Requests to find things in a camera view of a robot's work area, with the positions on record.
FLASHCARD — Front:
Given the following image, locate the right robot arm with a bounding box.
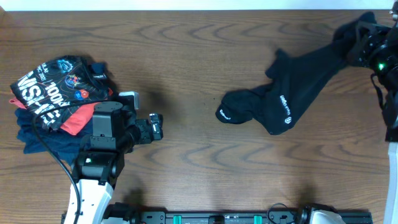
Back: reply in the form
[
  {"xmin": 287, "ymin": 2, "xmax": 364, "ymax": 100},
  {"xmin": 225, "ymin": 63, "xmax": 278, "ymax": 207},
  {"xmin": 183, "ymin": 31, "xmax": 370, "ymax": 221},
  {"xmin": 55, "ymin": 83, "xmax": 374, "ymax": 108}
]
[{"xmin": 347, "ymin": 21, "xmax": 397, "ymax": 224}]

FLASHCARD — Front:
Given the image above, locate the black mounting rail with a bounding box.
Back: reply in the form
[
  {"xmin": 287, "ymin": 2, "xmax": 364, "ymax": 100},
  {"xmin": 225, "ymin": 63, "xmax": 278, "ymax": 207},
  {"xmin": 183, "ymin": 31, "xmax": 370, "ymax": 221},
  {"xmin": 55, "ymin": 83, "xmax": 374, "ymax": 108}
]
[{"xmin": 136, "ymin": 210, "xmax": 373, "ymax": 224}]

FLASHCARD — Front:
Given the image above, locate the red folded shirt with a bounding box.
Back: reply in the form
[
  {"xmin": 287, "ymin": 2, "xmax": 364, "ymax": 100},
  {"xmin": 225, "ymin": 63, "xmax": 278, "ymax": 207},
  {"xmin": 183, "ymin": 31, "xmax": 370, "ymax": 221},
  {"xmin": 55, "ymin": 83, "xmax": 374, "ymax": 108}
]
[{"xmin": 9, "ymin": 88, "xmax": 113, "ymax": 136}]

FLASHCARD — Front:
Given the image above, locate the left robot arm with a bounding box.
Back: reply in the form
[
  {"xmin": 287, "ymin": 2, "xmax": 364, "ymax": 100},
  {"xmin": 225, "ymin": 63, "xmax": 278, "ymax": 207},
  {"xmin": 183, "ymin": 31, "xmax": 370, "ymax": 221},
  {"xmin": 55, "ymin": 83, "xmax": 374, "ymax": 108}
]
[{"xmin": 63, "ymin": 101, "xmax": 163, "ymax": 224}]

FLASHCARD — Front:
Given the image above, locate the navy blue folded shirt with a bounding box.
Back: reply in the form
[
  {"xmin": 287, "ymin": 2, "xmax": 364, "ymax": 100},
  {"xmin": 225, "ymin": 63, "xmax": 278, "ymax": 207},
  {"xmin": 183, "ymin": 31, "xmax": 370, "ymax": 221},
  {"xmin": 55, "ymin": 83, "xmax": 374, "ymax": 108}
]
[{"xmin": 14, "ymin": 62, "xmax": 121, "ymax": 166}]

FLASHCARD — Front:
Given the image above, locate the black t-shirt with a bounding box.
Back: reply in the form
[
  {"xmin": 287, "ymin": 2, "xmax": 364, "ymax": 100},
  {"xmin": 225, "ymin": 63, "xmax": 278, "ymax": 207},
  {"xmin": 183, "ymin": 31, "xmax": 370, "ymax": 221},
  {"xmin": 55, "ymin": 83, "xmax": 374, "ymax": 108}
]
[{"xmin": 215, "ymin": 12, "xmax": 376, "ymax": 135}]

